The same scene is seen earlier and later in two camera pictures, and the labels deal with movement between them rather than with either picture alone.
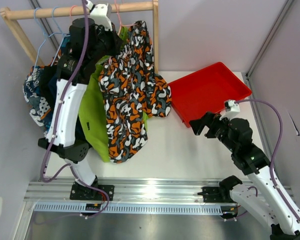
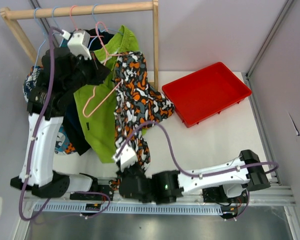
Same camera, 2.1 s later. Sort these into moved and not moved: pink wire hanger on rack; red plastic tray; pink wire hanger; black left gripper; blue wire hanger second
Moved: pink wire hanger; black left gripper
Not moved: pink wire hanger on rack; blue wire hanger second; red plastic tray
